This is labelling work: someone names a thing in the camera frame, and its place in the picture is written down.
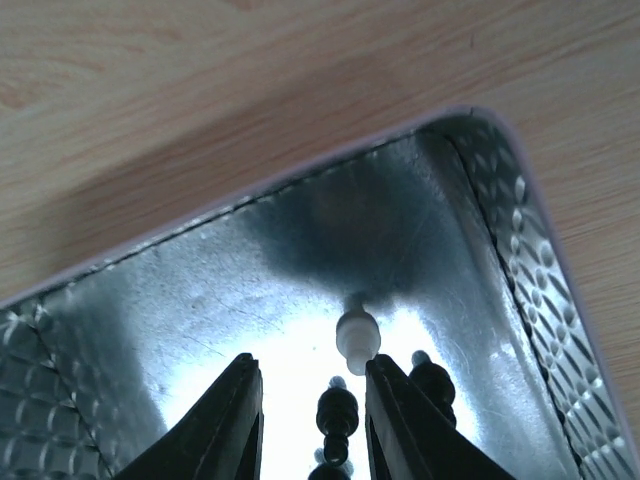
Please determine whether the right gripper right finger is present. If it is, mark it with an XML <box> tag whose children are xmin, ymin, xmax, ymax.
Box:
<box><xmin>365</xmin><ymin>354</ymin><xmax>512</xmax><ymax>479</ymax></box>

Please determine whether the white pawn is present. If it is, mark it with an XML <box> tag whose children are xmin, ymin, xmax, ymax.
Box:
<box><xmin>335</xmin><ymin>292</ymin><xmax>381</xmax><ymax>376</ymax></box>

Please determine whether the black chess piece in tin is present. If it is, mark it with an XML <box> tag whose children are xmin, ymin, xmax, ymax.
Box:
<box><xmin>308</xmin><ymin>376</ymin><xmax>359</xmax><ymax>480</ymax></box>

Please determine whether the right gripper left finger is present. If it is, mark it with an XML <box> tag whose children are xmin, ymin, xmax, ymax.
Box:
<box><xmin>116</xmin><ymin>353</ymin><xmax>264</xmax><ymax>480</ymax></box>

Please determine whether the pink tin with chess pieces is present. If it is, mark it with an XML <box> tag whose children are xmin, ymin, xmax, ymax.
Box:
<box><xmin>1</xmin><ymin>107</ymin><xmax>639</xmax><ymax>479</ymax></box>

